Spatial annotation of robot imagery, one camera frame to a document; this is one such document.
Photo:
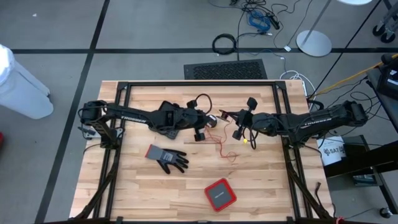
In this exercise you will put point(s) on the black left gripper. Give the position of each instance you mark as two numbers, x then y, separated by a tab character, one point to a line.
182	119

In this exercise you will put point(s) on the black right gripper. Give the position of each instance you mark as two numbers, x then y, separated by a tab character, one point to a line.
262	124

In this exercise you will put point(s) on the black spool with white labels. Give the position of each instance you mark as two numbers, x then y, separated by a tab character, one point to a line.
213	121

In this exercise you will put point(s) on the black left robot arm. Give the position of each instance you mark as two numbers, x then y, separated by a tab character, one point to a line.
130	115

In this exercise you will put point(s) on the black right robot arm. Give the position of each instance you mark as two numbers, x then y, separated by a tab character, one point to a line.
317	121

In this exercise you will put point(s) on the black floor mat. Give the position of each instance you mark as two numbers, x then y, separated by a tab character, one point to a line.
227	70

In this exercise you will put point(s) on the grey black work glove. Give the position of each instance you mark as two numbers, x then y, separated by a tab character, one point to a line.
168	157

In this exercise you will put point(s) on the red black collapsible box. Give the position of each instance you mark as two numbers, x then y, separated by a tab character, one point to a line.
220	195

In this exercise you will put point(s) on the small white adapter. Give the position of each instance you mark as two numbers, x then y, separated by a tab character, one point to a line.
287	48

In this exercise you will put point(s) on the black power strip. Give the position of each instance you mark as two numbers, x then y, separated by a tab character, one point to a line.
274	21

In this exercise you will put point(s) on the white printed paper bag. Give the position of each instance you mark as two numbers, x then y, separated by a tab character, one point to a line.
331	152

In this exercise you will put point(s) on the grey round-base floor stand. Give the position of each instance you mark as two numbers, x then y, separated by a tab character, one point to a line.
314	43

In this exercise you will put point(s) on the black metal stand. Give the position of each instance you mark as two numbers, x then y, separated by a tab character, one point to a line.
357	165

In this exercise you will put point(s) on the black electronic device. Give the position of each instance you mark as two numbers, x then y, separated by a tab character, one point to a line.
388	84

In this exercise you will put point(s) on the white round lamp head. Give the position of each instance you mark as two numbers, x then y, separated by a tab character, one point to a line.
354	2

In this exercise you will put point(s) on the wheeled metal cart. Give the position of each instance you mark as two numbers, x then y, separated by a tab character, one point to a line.
388	35

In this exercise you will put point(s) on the black caster wheel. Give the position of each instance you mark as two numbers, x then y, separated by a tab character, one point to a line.
386	212

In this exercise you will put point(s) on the white plastic bin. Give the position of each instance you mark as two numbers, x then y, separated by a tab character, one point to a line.
21	87

